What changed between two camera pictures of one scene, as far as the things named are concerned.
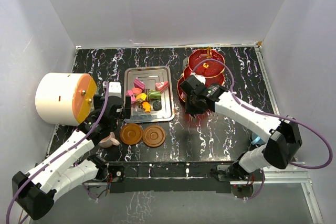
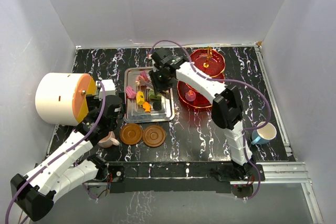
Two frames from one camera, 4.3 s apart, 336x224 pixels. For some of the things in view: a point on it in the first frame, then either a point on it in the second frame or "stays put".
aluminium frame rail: (297, 173) stays put
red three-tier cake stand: (208, 63) stays put
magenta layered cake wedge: (138, 84) to (144, 76)
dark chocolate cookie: (157, 105) stays put
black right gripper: (192, 110) to (159, 87)
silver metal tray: (150, 89) stays put
